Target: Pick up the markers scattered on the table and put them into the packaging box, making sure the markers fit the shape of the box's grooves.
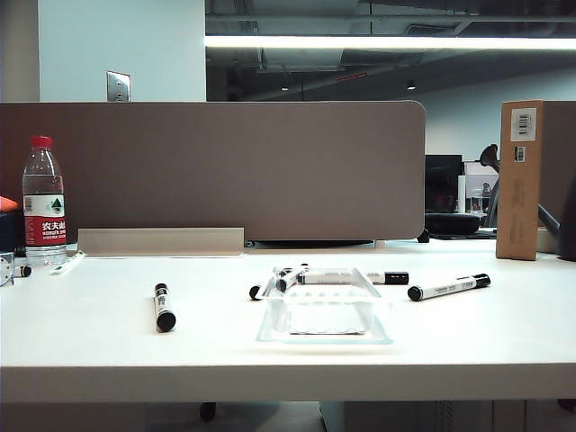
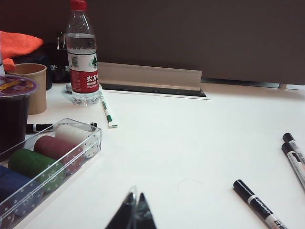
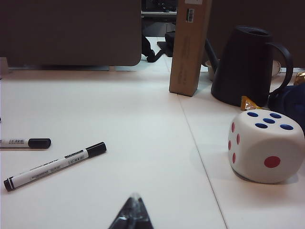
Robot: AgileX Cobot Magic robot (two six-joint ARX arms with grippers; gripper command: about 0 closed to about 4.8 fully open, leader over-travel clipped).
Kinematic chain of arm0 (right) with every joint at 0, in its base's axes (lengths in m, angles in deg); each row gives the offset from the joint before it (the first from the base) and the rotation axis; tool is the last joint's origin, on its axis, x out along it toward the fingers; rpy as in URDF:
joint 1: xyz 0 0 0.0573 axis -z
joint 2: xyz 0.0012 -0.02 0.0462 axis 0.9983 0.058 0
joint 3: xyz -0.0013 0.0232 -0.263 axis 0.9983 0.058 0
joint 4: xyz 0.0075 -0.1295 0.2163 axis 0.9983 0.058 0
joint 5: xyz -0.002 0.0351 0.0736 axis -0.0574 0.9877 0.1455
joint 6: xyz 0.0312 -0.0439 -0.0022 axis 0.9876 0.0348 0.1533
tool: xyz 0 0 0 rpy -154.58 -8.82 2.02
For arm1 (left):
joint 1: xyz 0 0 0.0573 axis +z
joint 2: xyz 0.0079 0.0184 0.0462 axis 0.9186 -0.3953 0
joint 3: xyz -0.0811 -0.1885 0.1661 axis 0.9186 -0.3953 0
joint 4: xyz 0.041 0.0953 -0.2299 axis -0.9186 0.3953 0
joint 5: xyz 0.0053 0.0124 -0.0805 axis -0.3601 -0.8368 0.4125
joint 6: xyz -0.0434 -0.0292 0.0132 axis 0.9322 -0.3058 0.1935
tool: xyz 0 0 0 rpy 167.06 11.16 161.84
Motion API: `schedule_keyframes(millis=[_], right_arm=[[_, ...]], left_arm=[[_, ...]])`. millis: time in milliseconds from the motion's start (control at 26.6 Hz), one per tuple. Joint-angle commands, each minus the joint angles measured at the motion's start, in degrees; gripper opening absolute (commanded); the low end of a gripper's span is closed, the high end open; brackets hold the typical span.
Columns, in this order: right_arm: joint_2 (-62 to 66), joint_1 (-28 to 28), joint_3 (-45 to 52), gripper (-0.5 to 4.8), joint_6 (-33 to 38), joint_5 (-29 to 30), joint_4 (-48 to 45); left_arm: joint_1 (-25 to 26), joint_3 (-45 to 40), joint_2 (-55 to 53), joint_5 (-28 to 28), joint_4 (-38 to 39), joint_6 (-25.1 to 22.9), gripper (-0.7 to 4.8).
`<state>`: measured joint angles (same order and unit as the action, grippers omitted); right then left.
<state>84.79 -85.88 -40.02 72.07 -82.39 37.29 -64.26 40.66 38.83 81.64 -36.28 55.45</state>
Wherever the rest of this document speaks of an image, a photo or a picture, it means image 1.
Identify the black capped white marker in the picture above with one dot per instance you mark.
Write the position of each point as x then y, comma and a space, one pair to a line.
163, 306
255, 292
396, 278
445, 289
282, 284

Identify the clear plastic packaging box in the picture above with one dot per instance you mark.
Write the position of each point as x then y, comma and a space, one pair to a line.
324, 325

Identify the tall brown cardboard box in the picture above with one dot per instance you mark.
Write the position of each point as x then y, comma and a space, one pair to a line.
517, 202

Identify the dark blue box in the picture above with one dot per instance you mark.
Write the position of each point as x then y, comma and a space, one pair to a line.
9, 229

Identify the brown desk partition panel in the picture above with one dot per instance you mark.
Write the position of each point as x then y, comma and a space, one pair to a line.
225, 171

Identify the black partition knob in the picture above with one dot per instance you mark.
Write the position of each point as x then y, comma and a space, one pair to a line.
424, 236

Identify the red lit ceiling sign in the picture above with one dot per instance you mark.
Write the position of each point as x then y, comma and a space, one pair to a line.
351, 77

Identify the black computer monitor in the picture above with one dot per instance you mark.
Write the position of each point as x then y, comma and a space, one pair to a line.
443, 180

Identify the black oval pouch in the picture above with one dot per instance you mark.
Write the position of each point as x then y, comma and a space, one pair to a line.
452, 222

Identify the long ceiling light strip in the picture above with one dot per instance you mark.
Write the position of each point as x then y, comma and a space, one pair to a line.
360, 42

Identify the white framed monitor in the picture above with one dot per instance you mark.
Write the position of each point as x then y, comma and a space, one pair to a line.
477, 173

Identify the dark grey office chair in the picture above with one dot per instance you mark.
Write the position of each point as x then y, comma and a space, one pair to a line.
489, 155

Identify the black caster wheel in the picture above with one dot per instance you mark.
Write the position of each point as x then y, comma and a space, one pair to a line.
208, 410

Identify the red label water bottle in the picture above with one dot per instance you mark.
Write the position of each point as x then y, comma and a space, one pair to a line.
45, 225

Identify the black marker pen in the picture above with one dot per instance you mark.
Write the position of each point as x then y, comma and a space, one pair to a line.
26, 270

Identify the orange cloth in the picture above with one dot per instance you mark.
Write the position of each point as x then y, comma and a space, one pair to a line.
6, 203

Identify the metal wall plate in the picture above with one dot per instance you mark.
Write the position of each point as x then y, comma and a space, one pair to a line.
118, 85

